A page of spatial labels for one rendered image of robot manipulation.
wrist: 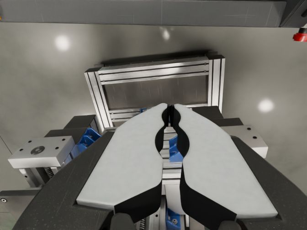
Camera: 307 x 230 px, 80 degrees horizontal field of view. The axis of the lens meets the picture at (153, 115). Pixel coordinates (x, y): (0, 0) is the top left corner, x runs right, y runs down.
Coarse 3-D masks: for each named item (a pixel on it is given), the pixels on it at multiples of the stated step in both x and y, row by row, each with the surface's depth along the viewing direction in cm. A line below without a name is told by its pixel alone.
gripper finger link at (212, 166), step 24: (192, 120) 10; (192, 144) 8; (216, 144) 8; (192, 168) 7; (216, 168) 7; (240, 168) 7; (192, 192) 6; (216, 192) 6; (240, 192) 6; (264, 192) 6; (192, 216) 7; (216, 216) 6; (240, 216) 6; (264, 216) 6
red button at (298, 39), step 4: (300, 28) 45; (304, 28) 44; (296, 32) 46; (300, 32) 45; (304, 32) 45; (296, 36) 45; (300, 36) 45; (304, 36) 44; (296, 40) 46; (300, 40) 45; (304, 40) 45
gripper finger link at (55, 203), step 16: (96, 144) 8; (80, 160) 7; (96, 160) 7; (64, 176) 7; (80, 176) 7; (48, 192) 6; (64, 192) 6; (32, 208) 6; (48, 208) 6; (64, 208) 6; (80, 208) 6; (96, 208) 6; (16, 224) 5; (32, 224) 5; (48, 224) 5; (64, 224) 5; (80, 224) 5; (96, 224) 5
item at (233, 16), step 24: (0, 0) 33; (24, 0) 33; (48, 0) 32; (72, 0) 32; (96, 0) 32; (120, 0) 32; (144, 0) 32; (168, 0) 31; (192, 0) 31; (216, 0) 31; (240, 0) 31; (264, 0) 31; (120, 24) 34; (144, 24) 33; (168, 24) 33; (192, 24) 33; (216, 24) 33; (240, 24) 32; (264, 24) 32
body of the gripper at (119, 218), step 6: (114, 216) 5; (120, 216) 5; (126, 216) 5; (114, 222) 5; (120, 222) 5; (126, 222) 5; (132, 222) 5; (222, 222) 5; (228, 222) 5; (234, 222) 5; (114, 228) 5; (120, 228) 5; (126, 228) 5; (132, 228) 5; (222, 228) 5; (228, 228) 5; (234, 228) 5; (240, 228) 5
